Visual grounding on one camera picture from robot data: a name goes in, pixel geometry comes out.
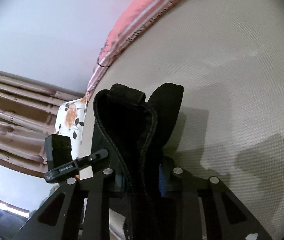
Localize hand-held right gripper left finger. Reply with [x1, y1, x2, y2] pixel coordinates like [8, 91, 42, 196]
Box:
[13, 169, 127, 240]

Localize cream bed sheet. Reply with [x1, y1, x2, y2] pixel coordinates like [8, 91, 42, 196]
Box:
[108, 206, 127, 240]

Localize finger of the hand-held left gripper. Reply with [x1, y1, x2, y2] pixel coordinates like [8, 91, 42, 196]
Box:
[76, 148, 109, 167]

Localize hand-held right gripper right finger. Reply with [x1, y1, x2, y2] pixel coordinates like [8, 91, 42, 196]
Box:
[158, 164, 273, 240]

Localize wooden bed headboard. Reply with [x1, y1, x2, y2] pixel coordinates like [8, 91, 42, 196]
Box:
[0, 66, 86, 173]

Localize beige mattress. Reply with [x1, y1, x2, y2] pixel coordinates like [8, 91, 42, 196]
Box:
[79, 0, 284, 240]

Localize white floral pillow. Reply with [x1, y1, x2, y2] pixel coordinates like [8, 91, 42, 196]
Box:
[55, 97, 89, 153]

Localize black pants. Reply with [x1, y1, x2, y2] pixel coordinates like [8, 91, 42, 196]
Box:
[93, 82, 185, 240]

